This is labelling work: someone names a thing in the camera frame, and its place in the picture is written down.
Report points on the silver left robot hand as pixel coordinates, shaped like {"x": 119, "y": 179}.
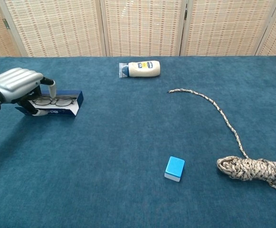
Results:
{"x": 14, "y": 83}

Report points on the blue glasses case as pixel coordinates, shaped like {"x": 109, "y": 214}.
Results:
{"x": 57, "y": 111}

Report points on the dark-framed eyeglasses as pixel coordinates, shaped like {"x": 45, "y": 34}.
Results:
{"x": 61, "y": 102}

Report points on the white mayonnaise squeeze bottle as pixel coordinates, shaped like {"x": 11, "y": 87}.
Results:
{"x": 145, "y": 70}

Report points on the woven bamboo folding screen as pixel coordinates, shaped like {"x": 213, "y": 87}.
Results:
{"x": 142, "y": 28}

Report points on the blue and white block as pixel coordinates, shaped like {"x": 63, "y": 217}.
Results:
{"x": 174, "y": 166}

